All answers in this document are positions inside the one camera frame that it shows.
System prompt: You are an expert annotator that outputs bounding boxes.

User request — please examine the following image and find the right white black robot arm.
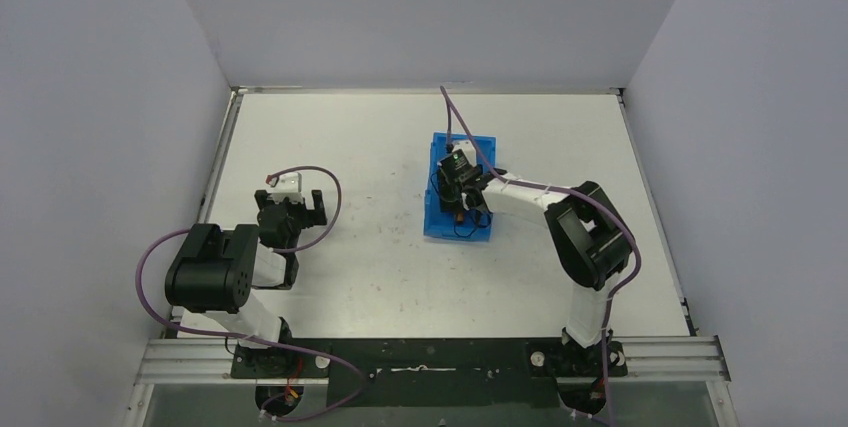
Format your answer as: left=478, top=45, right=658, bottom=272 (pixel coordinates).
left=435, top=148, right=637, bottom=348

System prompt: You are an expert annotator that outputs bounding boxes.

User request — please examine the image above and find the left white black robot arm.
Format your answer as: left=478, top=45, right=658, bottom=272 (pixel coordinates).
left=164, top=190, right=327, bottom=350

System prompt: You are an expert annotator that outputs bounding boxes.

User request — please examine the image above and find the blue plastic bin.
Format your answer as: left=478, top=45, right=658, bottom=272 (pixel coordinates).
left=423, top=132, right=492, bottom=242

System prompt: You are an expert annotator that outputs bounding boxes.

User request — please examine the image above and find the right black thin cable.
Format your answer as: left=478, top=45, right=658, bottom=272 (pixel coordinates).
left=430, top=172, right=495, bottom=240

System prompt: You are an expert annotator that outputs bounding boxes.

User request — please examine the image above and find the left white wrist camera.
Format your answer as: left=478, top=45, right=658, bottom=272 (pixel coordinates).
left=266, top=172, right=304, bottom=204

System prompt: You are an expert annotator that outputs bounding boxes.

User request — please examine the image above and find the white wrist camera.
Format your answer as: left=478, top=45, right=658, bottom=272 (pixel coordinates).
left=450, top=139, right=478, bottom=166
left=266, top=172, right=304, bottom=204

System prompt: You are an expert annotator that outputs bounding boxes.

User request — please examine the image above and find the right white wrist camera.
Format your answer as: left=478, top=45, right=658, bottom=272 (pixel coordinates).
left=450, top=139, right=478, bottom=166

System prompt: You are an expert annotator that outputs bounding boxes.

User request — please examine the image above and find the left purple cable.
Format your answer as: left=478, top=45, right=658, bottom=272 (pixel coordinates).
left=135, top=165, right=370, bottom=424

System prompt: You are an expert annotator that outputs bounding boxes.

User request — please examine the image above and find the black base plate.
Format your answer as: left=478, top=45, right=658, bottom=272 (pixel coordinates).
left=230, top=337, right=628, bottom=415

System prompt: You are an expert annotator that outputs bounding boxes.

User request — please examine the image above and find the aluminium front rail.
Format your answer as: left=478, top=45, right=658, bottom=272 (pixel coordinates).
left=136, top=337, right=731, bottom=386

